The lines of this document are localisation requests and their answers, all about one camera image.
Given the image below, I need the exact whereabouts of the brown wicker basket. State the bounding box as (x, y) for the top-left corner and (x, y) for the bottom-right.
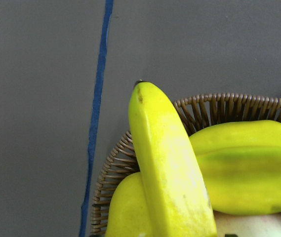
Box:
(88, 93), (281, 237)

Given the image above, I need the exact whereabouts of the yellow star fruit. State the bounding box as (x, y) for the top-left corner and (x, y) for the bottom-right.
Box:
(190, 120), (281, 215)

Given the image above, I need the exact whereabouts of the green white apple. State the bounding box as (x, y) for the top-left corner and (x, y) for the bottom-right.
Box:
(214, 211), (281, 237)

